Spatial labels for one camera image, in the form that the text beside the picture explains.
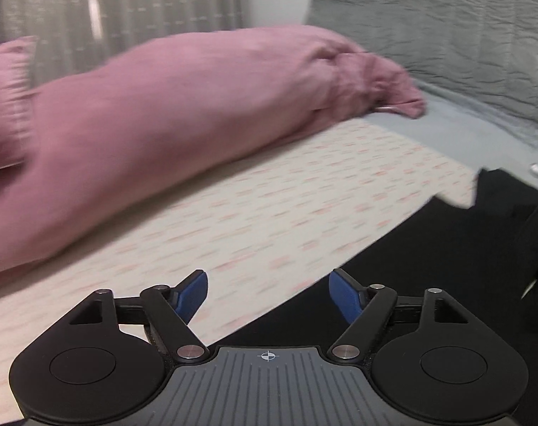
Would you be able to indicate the grey quilted headboard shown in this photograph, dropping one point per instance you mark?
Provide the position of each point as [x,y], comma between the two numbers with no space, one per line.
[437,26]

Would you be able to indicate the grey patterned curtain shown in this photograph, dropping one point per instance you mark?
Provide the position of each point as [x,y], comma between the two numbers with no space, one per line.
[131,9]

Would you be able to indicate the pale grey-blue sheet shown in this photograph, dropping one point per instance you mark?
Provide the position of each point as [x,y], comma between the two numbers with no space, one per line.
[464,133]

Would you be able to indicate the floral white bed sheet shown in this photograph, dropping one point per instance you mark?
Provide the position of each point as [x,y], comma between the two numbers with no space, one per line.
[260,204]

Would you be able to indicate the small pink pillow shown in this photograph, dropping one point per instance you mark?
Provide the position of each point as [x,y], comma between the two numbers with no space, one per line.
[5,97]

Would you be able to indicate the black pants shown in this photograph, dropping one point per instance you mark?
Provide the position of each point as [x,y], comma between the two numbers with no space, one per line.
[428,248]

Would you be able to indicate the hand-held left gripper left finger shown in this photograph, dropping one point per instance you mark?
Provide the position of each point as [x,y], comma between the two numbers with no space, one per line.
[192,293]

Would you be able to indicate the long pink pillow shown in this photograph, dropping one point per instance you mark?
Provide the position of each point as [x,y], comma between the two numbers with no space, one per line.
[162,133]

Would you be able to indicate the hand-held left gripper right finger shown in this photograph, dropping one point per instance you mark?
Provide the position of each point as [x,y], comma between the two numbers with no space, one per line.
[344,295]

